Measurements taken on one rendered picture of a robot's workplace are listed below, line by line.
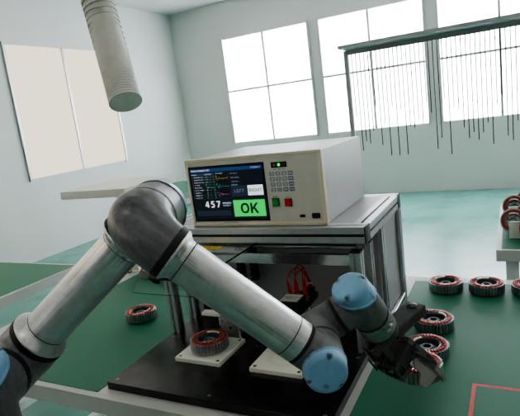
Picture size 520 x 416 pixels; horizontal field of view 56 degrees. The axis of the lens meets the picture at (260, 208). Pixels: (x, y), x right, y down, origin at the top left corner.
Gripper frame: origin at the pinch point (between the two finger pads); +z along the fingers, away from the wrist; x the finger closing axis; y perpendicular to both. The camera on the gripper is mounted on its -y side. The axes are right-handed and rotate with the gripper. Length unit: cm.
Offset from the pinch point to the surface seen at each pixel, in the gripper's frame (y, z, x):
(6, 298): 43, -13, -190
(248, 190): -20, -33, -51
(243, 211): -16, -28, -53
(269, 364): 15.3, -5.1, -34.5
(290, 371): 14.6, -4.9, -27.4
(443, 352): -10.5, 12.2, -2.4
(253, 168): -25, -37, -49
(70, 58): -232, -13, -627
